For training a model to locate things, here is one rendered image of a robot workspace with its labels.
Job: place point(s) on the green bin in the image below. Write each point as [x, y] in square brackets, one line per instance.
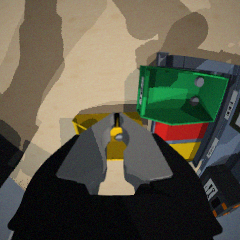
[170, 92]

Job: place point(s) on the grey metal shelf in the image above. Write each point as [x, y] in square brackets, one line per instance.
[192, 141]

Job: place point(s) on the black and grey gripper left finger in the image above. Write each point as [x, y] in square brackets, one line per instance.
[82, 159]

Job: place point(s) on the yellow bin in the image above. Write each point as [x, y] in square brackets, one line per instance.
[114, 148]

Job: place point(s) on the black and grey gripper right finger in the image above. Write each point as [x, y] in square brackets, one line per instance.
[149, 159]

